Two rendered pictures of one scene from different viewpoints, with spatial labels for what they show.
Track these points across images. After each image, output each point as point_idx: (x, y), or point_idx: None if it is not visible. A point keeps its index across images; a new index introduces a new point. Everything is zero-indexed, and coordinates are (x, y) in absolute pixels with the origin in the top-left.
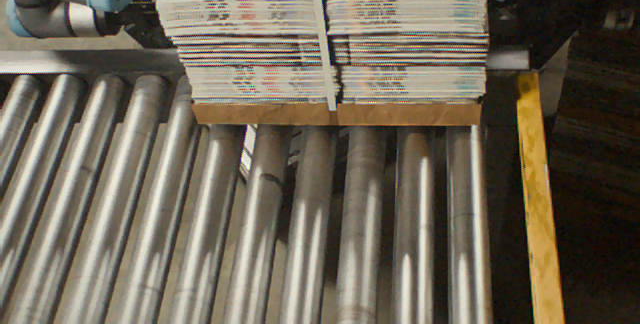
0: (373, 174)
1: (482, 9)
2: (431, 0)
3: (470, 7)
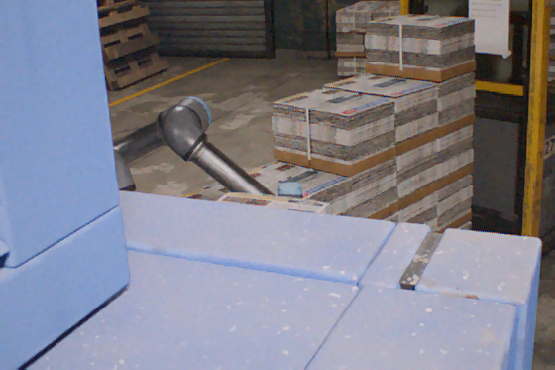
0: None
1: (330, 209)
2: (321, 213)
3: (328, 210)
